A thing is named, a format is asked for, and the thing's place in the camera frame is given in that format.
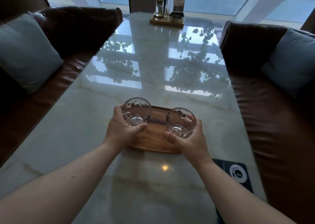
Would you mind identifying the person's left hand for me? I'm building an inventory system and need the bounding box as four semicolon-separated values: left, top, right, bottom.
103;104;148;154

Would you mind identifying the person's right hand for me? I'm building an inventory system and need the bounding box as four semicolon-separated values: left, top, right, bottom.
165;114;213;167

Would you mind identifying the clear ribbed drinking glass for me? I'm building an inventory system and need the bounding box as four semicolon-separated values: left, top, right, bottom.
122;97;152;127
166;108;197;139

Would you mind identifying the person's right forearm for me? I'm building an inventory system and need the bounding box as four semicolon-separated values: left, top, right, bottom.
196;159;297;224

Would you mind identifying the person's left forearm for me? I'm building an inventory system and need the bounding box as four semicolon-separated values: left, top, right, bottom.
0;143;123;224

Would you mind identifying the oval wooden serving tray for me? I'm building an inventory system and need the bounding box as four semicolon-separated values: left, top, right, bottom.
127;106;184;155

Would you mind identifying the brown leather sofa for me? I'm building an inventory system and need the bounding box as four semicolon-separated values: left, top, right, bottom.
0;6;123;168
219;21;315;224

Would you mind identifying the small wooden condiment tray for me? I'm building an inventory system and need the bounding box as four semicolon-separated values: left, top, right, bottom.
150;12;185;28

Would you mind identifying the glass vase with green plant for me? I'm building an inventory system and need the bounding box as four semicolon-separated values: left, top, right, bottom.
143;0;166;18

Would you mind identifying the grey-blue cushion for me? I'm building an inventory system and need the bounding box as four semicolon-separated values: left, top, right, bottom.
261;28;315;98
0;11;64;94

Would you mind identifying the upright table sign card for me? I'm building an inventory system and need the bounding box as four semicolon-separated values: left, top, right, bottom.
172;0;187;13

